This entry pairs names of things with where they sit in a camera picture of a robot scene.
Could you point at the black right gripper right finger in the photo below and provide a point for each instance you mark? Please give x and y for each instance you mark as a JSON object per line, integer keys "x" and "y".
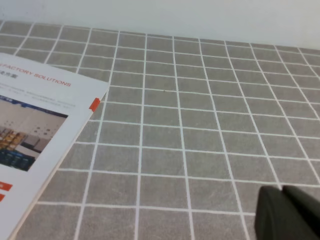
{"x": 307, "y": 206}

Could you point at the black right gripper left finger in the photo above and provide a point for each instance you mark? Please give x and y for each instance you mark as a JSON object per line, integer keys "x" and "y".
{"x": 276, "y": 218}

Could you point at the white brochure book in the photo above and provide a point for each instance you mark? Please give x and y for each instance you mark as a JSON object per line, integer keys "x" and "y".
{"x": 43, "y": 110}

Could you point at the grey checked tablecloth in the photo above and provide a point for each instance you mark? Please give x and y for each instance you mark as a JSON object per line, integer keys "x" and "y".
{"x": 187, "y": 134}

